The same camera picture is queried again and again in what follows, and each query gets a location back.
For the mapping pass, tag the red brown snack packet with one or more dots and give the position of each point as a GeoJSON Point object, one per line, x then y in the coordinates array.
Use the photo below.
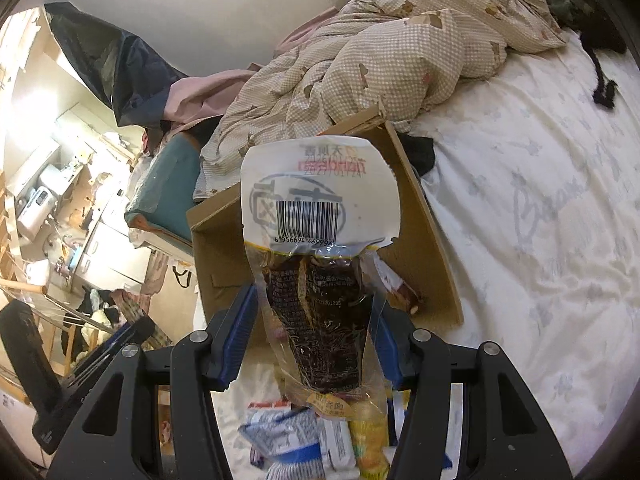
{"type": "Point", "coordinates": [400, 290]}

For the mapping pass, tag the dark navy jacket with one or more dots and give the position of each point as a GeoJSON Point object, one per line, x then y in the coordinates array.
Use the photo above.
{"type": "Point", "coordinates": [125, 65]}

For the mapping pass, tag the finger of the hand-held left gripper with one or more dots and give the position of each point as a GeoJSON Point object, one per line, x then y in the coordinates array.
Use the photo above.
{"type": "Point", "coordinates": [120, 342]}

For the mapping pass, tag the teal cushion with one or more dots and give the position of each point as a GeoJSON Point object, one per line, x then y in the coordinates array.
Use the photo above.
{"type": "Point", "coordinates": [165, 185]}

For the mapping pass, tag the yellow snack packet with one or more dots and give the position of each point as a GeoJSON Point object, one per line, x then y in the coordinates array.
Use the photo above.
{"type": "Point", "coordinates": [367, 440]}

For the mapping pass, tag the blue white striped snack packet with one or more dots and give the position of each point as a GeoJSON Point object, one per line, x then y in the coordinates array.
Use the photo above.
{"type": "Point", "coordinates": [285, 435]}

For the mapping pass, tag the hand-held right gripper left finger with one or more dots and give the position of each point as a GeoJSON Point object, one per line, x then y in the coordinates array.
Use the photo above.
{"type": "Point", "coordinates": [240, 336]}

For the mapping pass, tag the clear packet of dark snack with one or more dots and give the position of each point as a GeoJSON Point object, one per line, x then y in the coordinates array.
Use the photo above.
{"type": "Point", "coordinates": [320, 195]}

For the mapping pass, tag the small black cloth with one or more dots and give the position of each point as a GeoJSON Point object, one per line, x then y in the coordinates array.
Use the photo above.
{"type": "Point", "coordinates": [417, 152]}

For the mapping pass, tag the brown paper bag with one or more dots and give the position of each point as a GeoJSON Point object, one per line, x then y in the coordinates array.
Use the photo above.
{"type": "Point", "coordinates": [175, 305]}

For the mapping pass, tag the white cabinet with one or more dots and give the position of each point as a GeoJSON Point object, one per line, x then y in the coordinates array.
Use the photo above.
{"type": "Point", "coordinates": [110, 250]}

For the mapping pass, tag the beige checked quilt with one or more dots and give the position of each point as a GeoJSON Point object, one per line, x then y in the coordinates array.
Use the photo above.
{"type": "Point", "coordinates": [380, 60]}

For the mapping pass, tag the white floral bed sheet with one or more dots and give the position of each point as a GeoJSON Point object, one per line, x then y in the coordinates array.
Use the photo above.
{"type": "Point", "coordinates": [525, 210]}

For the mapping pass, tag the black garment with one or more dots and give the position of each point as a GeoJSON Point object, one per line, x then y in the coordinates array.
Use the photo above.
{"type": "Point", "coordinates": [605, 35]}

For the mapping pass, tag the cardboard box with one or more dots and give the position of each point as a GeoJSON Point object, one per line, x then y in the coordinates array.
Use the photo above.
{"type": "Point", "coordinates": [425, 240]}

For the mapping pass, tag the pink cloth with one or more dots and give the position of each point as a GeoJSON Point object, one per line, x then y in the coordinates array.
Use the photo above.
{"type": "Point", "coordinates": [200, 92]}

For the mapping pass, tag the white appliance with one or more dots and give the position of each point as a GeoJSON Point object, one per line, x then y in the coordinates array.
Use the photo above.
{"type": "Point", "coordinates": [35, 212]}

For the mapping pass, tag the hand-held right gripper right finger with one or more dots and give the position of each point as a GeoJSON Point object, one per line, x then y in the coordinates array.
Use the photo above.
{"type": "Point", "coordinates": [386, 342]}

